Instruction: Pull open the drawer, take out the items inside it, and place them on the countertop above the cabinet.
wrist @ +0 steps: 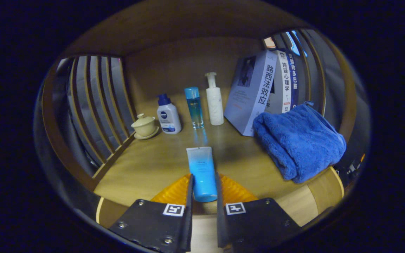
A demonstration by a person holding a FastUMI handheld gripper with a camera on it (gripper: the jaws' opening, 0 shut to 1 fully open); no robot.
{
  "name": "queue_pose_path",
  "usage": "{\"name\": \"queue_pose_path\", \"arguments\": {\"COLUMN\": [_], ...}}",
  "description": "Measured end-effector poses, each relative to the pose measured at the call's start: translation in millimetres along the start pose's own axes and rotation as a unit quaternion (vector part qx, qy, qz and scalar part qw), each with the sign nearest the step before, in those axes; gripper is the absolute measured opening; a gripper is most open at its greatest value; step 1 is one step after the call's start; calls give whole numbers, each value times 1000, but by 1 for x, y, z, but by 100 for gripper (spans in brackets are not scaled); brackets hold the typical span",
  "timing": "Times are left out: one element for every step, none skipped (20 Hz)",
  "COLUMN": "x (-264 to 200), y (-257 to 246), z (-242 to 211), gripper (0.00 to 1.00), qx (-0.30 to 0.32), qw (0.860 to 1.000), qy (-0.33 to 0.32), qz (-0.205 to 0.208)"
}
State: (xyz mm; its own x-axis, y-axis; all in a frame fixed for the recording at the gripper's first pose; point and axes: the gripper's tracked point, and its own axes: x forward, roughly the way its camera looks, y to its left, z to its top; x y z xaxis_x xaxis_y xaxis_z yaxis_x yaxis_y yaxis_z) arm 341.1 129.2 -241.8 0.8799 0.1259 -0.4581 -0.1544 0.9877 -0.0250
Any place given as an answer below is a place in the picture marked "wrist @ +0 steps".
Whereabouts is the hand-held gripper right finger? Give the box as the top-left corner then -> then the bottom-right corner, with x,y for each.
216,172 -> 302,251

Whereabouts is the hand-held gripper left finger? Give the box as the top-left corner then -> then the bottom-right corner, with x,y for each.
108,173 -> 194,253

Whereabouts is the blue tube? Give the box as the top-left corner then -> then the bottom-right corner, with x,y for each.
186,147 -> 218,203

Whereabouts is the wooden countertop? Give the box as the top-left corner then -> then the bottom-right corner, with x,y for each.
94,90 -> 345,229

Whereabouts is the wooden cabinet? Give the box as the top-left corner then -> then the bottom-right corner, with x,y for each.
41,0 -> 359,231

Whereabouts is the white bottle with blue cap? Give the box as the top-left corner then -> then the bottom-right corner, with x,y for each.
156,93 -> 182,135

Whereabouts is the cream lidded teacup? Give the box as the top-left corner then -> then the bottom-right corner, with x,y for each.
131,113 -> 160,140

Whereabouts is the clear blue bottle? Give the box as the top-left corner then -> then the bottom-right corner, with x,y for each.
184,87 -> 205,129

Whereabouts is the blue towel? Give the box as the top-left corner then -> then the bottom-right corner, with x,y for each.
252,102 -> 347,184

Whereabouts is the white pump bottle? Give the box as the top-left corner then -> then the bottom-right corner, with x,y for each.
205,72 -> 224,126

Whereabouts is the light purple book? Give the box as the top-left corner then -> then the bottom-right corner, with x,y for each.
224,50 -> 278,137

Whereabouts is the black and orange clamp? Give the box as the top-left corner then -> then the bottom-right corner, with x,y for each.
341,153 -> 366,180

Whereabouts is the white book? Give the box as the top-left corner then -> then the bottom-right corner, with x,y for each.
264,50 -> 292,115

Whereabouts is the dark blue book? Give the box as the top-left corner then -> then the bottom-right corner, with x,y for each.
287,49 -> 300,109

